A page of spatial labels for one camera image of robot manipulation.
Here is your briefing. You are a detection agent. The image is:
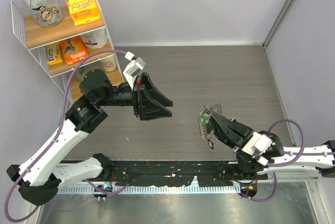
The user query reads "white wire shelf rack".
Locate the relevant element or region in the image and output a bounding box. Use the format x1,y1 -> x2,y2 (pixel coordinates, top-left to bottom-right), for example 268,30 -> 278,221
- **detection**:
10,0 -> 126,104

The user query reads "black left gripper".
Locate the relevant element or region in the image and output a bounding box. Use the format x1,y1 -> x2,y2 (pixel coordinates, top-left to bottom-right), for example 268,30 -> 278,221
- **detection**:
97,72 -> 173,120

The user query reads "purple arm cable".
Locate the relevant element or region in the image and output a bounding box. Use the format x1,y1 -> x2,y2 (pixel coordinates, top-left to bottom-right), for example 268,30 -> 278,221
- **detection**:
4,50 -> 131,222
239,119 -> 335,203

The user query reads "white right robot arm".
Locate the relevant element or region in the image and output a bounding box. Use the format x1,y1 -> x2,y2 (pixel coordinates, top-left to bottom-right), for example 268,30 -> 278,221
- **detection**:
199,110 -> 334,179

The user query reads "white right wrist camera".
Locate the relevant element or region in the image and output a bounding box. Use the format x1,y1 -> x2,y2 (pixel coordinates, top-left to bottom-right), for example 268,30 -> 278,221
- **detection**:
241,132 -> 273,166

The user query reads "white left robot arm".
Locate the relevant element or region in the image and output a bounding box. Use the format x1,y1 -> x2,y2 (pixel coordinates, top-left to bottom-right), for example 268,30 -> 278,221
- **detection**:
6,69 -> 173,206

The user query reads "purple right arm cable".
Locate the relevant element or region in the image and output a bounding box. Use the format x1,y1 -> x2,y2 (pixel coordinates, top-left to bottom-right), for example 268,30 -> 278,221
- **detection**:
239,119 -> 335,203

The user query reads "yellow candy bag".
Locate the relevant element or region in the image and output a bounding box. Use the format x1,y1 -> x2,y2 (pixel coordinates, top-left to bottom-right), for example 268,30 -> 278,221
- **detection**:
46,42 -> 63,66

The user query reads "white paper towel roll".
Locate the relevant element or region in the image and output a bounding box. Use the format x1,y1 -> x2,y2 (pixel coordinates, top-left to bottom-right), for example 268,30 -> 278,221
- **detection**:
81,28 -> 108,49

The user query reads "green bottle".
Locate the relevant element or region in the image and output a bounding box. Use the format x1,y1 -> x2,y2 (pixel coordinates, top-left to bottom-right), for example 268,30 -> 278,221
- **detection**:
74,66 -> 89,82

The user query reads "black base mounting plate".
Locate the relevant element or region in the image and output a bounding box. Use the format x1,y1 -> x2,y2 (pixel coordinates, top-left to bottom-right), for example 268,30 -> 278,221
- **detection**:
89,161 -> 260,187

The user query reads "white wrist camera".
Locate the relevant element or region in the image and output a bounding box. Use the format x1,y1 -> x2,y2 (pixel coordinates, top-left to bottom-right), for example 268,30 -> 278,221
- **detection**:
241,132 -> 273,166
123,52 -> 146,88

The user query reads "orange yellow snack box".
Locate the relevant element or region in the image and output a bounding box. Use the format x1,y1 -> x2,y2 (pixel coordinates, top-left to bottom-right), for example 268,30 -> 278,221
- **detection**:
66,0 -> 101,26

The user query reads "orange snack packet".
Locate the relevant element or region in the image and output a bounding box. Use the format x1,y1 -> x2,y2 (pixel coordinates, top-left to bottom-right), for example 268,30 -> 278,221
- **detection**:
60,36 -> 88,65

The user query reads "grey paper bag with cartoon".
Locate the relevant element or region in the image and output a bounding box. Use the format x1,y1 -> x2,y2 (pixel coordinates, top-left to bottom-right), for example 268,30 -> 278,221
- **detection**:
22,0 -> 64,27

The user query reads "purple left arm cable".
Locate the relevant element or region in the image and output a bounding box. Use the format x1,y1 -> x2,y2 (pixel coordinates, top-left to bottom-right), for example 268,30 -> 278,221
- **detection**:
4,50 -> 131,222

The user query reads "cream white bottle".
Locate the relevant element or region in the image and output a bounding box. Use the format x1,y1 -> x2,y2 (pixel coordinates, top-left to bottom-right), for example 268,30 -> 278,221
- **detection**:
100,54 -> 117,72

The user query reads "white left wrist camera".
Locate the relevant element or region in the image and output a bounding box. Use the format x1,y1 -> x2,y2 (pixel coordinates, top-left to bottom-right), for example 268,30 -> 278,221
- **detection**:
123,52 -> 146,88

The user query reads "key with white tag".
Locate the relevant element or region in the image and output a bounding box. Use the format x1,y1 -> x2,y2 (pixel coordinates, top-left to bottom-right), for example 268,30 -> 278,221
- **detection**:
207,140 -> 214,149

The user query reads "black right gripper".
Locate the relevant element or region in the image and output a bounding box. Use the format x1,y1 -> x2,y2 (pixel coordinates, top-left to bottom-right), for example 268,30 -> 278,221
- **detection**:
204,108 -> 255,162

